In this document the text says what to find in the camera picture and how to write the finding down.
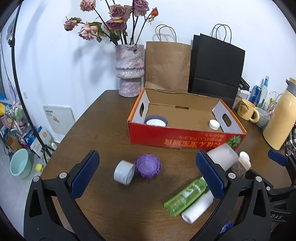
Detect grey bowl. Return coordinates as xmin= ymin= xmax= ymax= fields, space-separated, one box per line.
xmin=255 ymin=107 xmax=271 ymax=128

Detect dried rose bouquet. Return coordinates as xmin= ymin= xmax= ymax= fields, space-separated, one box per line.
xmin=64 ymin=0 xmax=159 ymax=45

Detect white screw cap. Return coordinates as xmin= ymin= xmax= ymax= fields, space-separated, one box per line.
xmin=239 ymin=151 xmax=251 ymax=164

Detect white tube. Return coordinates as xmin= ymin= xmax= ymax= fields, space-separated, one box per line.
xmin=181 ymin=190 xmax=214 ymax=224

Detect purple rimmed white jar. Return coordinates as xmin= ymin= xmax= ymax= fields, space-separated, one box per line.
xmin=144 ymin=115 xmax=168 ymax=127

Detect translucent plastic container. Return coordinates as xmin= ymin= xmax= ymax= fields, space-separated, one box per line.
xmin=206 ymin=143 xmax=238 ymax=172

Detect yellow bear mug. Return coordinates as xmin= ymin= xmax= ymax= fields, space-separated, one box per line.
xmin=237 ymin=99 xmax=260 ymax=122

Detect white panel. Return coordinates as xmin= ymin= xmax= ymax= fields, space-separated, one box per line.
xmin=43 ymin=105 xmax=75 ymax=135

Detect brown paper bag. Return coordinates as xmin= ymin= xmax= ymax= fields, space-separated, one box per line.
xmin=145 ymin=24 xmax=192 ymax=93

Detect clear glass cup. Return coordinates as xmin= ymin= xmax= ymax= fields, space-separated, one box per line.
xmin=265 ymin=91 xmax=283 ymax=113

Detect grey tape roll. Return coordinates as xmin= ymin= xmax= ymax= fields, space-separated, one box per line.
xmin=113 ymin=160 xmax=136 ymax=186

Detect pink marbled vase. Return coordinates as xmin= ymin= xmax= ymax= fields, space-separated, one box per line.
xmin=115 ymin=44 xmax=145 ymax=98

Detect seed filled jar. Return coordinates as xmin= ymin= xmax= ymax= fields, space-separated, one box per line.
xmin=232 ymin=89 xmax=251 ymax=110

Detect black light stand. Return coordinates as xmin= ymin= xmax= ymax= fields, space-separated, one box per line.
xmin=8 ymin=0 xmax=56 ymax=164

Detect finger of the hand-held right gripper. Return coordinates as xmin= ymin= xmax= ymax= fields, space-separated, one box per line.
xmin=268 ymin=149 xmax=296 ymax=186
xmin=245 ymin=170 xmax=274 ymax=190

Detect yellow thermos jug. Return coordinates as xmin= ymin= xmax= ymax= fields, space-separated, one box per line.
xmin=263 ymin=77 xmax=296 ymax=151

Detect blue white carton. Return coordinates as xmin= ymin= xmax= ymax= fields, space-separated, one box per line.
xmin=23 ymin=126 xmax=55 ymax=158

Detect blue plastic item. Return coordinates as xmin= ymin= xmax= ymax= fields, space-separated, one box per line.
xmin=220 ymin=221 xmax=233 ymax=234

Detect black paper bag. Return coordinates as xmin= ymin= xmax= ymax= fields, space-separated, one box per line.
xmin=188 ymin=24 xmax=245 ymax=109

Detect cluttered storage rack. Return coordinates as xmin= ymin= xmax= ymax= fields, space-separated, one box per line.
xmin=0 ymin=93 xmax=27 ymax=137

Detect black clips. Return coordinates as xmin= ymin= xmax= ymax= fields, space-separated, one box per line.
xmin=239 ymin=76 xmax=251 ymax=92

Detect red cardboard box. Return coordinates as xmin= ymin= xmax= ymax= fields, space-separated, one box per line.
xmin=127 ymin=88 xmax=247 ymax=151

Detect green plastic basin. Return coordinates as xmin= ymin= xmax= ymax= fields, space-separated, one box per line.
xmin=10 ymin=148 xmax=33 ymax=179

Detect small cardboard box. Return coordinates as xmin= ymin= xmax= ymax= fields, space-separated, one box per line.
xmin=6 ymin=136 xmax=21 ymax=152

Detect green spray bottle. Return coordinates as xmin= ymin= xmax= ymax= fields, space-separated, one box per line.
xmin=164 ymin=177 xmax=208 ymax=217

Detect clear glass bottle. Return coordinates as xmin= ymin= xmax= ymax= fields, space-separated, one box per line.
xmin=260 ymin=76 xmax=270 ymax=108

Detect blue drink can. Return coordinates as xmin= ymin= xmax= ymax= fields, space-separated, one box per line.
xmin=250 ymin=85 xmax=263 ymax=105

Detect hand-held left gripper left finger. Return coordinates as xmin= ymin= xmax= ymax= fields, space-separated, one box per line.
xmin=24 ymin=150 xmax=104 ymax=241

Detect purple ridged lid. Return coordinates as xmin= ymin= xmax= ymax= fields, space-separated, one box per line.
xmin=135 ymin=153 xmax=162 ymax=178

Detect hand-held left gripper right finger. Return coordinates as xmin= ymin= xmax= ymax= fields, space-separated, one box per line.
xmin=195 ymin=150 xmax=272 ymax=241

